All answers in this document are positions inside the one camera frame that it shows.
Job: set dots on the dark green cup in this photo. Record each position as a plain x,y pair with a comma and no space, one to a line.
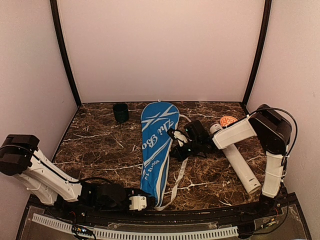
121,112

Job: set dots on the orange patterned bowl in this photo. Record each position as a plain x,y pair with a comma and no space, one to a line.
227,120

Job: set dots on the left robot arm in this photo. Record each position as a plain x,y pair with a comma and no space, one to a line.
21,158

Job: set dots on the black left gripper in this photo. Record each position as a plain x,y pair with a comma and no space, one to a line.
135,191

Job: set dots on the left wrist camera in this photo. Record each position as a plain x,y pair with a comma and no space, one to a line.
137,203

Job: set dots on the blue racket bag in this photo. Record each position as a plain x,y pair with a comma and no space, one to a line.
156,119

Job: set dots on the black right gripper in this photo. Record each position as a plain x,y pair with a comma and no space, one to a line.
180,156

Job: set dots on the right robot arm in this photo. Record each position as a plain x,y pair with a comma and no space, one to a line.
274,129

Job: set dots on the white shuttlecock tube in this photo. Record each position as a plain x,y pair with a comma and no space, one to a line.
242,169

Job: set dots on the white slotted cable duct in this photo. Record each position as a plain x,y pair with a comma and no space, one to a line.
133,232

